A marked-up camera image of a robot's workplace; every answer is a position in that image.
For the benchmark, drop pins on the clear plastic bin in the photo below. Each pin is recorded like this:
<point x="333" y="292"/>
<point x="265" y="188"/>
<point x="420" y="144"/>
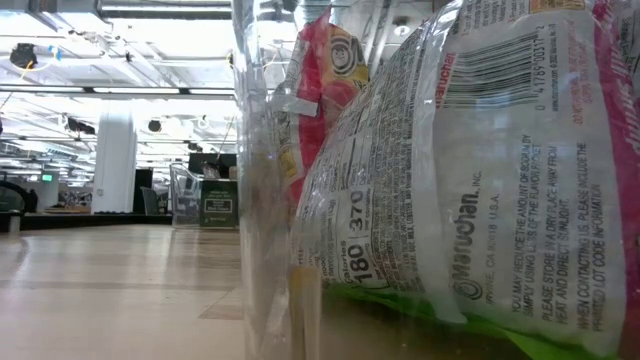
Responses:
<point x="265" y="200"/>
<point x="182" y="195"/>

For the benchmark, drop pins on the white room column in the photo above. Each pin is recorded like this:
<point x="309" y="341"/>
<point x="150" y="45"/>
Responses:
<point x="114" y="165"/>

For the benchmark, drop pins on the long ceiling light fixture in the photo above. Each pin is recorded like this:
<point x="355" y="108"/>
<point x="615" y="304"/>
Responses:
<point x="135" y="90"/>

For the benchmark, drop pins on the red beef ramen packet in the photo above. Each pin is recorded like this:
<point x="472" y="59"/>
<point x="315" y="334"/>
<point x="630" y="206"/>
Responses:
<point x="320" y="75"/>

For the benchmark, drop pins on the black aluminium rig frame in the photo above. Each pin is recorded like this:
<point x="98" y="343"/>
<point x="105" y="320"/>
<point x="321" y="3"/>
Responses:
<point x="100" y="220"/>

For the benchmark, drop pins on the black ceiling-mounted device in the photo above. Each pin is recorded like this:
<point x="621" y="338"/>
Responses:
<point x="23" y="55"/>

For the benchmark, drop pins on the pink and green ramen packet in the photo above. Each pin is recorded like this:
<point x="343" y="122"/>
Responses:
<point x="500" y="200"/>

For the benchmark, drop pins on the green black pepper tin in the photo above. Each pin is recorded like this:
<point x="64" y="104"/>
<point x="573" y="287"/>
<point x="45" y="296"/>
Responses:
<point x="218" y="205"/>

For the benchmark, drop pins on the green exit sign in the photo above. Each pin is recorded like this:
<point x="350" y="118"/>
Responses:
<point x="47" y="177"/>

